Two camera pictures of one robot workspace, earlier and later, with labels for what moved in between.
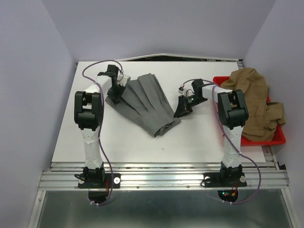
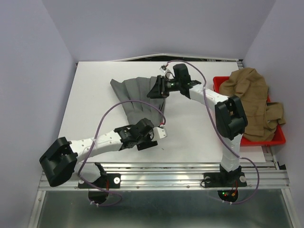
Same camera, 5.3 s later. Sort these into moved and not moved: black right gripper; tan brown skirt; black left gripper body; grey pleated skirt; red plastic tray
Moved: black left gripper body; grey pleated skirt; black right gripper
Not moved: tan brown skirt; red plastic tray
